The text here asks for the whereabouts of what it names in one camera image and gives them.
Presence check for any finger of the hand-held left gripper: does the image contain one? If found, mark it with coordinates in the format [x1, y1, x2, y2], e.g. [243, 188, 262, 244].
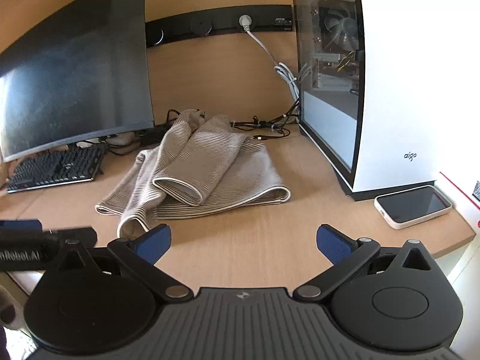
[0, 218, 43, 232]
[43, 226, 99, 250]

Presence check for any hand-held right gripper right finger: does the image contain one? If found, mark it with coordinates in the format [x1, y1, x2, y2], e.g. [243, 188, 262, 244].
[292, 224, 434, 304]

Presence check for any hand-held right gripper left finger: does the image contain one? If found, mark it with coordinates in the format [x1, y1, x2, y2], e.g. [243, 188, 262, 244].
[54, 224, 192, 304]

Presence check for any striped beige garment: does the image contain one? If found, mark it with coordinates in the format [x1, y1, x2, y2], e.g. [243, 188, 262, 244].
[94, 109, 292, 239]

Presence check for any black keyboard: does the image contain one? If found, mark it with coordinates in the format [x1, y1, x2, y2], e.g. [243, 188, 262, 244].
[5, 143, 109, 194]

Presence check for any smartphone in white case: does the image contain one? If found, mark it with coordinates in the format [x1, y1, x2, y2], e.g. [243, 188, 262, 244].
[374, 185, 452, 230]

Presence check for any black adapter box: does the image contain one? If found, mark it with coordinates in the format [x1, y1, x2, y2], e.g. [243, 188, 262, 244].
[139, 127, 168, 147]

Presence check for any white box with red stripe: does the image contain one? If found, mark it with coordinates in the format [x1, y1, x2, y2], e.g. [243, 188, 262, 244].
[437, 172, 480, 233]

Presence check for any black computer monitor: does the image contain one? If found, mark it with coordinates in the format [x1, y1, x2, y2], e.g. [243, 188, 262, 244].
[0, 0, 156, 164]

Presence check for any white computer case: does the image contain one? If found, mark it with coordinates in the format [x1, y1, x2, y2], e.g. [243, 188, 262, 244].
[292, 0, 480, 200]

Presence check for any black socket strip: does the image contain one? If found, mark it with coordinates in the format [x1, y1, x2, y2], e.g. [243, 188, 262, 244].
[145, 4, 294, 49]

